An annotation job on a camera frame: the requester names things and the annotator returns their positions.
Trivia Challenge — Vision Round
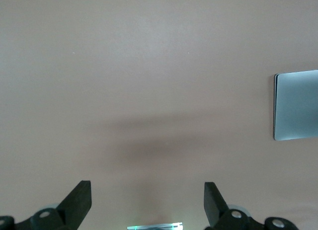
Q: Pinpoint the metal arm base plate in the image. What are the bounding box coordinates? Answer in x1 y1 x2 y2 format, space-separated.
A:
127 222 184 230

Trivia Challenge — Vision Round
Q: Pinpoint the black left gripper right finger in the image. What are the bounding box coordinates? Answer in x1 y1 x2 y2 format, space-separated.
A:
204 182 298 230

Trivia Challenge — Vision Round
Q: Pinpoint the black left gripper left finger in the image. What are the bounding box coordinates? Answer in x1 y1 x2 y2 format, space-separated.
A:
0 180 92 230

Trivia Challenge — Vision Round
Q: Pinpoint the grey laptop with black keyboard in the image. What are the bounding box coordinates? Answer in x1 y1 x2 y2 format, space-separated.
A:
273 70 318 142

